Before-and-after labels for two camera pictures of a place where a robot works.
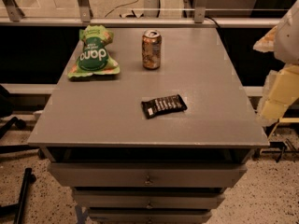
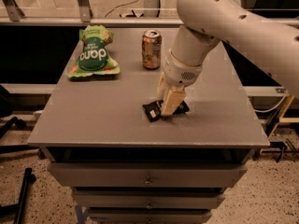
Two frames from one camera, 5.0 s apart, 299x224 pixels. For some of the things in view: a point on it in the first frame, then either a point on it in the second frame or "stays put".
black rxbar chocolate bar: (163, 105) stays put
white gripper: (288, 38) -> (180, 73)
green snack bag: (93, 57) stays put
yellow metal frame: (284, 119) stays put
